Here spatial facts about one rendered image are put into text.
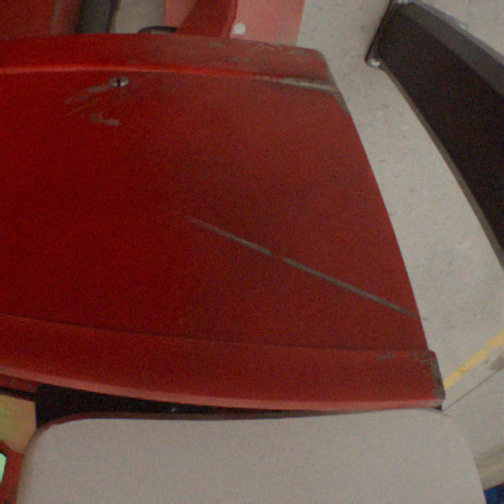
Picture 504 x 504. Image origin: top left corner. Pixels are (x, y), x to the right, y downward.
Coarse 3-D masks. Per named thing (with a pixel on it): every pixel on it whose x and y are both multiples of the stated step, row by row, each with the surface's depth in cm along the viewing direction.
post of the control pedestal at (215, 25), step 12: (204, 0) 51; (216, 0) 51; (228, 0) 52; (192, 12) 45; (204, 12) 45; (216, 12) 46; (228, 12) 46; (192, 24) 40; (204, 24) 41; (216, 24) 41; (228, 24) 43; (216, 36) 38; (228, 36) 48
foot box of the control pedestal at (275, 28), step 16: (176, 0) 59; (256, 0) 60; (272, 0) 60; (288, 0) 69; (304, 0) 69; (176, 16) 61; (256, 16) 62; (272, 16) 62; (288, 16) 71; (256, 32) 64; (272, 32) 64; (288, 32) 74
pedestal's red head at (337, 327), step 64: (0, 64) 12; (64, 64) 12; (128, 64) 12; (192, 64) 13; (256, 64) 13; (320, 64) 14; (0, 128) 9; (64, 128) 9; (128, 128) 9; (192, 128) 10; (256, 128) 10; (320, 128) 11; (0, 192) 7; (64, 192) 8; (128, 192) 8; (192, 192) 8; (256, 192) 8; (320, 192) 9; (0, 256) 6; (64, 256) 6; (128, 256) 7; (192, 256) 7; (256, 256) 7; (320, 256) 7; (384, 256) 7; (0, 320) 5; (64, 320) 6; (128, 320) 6; (192, 320) 6; (256, 320) 6; (320, 320) 6; (384, 320) 6; (0, 384) 14; (64, 384) 5; (128, 384) 5; (192, 384) 5; (256, 384) 5; (320, 384) 5; (384, 384) 5; (0, 448) 18
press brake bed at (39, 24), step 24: (0, 0) 27; (24, 0) 31; (48, 0) 37; (72, 0) 48; (96, 0) 64; (0, 24) 29; (24, 24) 34; (48, 24) 40; (72, 24) 55; (96, 24) 68
